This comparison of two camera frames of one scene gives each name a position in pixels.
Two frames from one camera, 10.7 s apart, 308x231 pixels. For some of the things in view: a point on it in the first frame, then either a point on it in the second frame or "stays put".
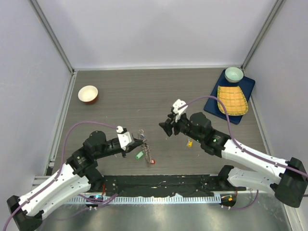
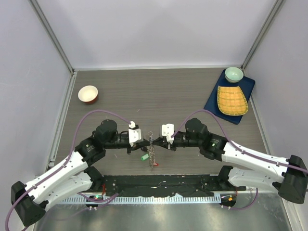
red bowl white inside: [88, 94] stays put
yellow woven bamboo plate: [233, 99] stays put
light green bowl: [233, 74] stays put
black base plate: [155, 186] stays put
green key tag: [139, 155] -> [144, 157]
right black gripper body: [183, 125] -> [181, 139]
